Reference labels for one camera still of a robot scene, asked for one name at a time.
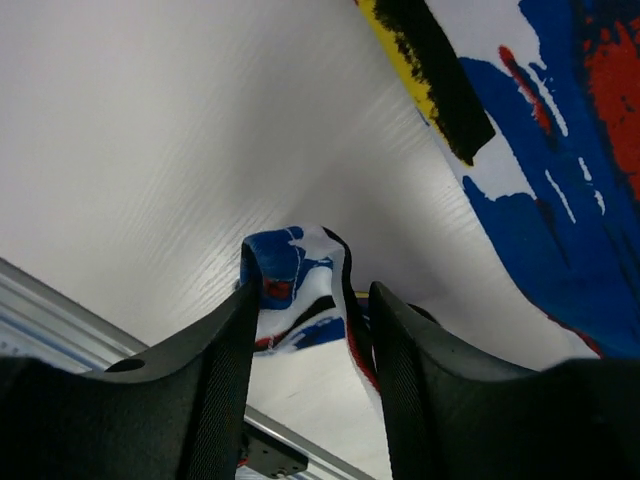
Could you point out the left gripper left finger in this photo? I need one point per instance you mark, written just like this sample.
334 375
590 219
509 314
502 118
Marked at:
174 411

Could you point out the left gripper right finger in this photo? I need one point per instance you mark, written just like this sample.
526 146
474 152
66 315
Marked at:
453 411

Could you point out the blue white patterned trousers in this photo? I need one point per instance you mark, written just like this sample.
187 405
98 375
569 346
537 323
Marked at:
536 106

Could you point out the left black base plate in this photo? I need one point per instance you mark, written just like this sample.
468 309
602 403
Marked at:
268 456

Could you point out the aluminium front rail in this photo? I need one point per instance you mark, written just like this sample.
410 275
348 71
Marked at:
41 323

